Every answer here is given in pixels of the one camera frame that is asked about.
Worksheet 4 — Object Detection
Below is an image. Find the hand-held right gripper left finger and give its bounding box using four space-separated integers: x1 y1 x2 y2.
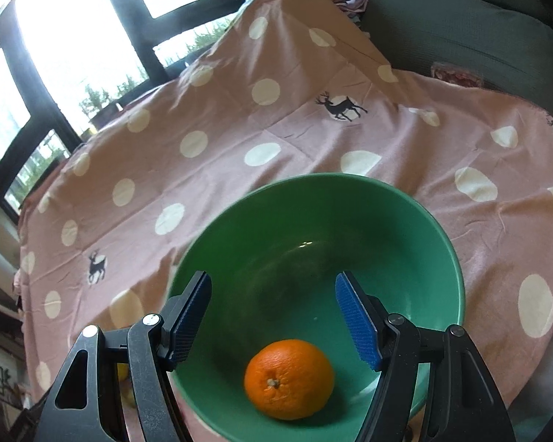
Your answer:
34 271 213 442

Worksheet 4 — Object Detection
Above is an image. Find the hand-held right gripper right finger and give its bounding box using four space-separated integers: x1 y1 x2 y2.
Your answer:
335 271 517 442

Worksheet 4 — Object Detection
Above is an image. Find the orange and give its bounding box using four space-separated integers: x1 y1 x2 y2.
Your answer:
244 339 335 421

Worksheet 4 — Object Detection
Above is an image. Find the green bowl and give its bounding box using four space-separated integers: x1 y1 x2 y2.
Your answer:
166 172 466 434

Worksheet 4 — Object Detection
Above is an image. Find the pink polka dot cloth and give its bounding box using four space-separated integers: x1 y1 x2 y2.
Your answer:
16 0 553 442

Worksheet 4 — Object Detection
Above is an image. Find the black framed window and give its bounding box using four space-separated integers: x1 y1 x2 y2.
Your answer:
0 0 259 215

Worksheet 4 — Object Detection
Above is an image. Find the grey sofa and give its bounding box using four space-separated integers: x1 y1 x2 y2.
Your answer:
362 0 553 442

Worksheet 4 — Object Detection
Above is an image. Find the colourful cloth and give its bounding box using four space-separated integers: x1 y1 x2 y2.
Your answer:
320 0 374 26

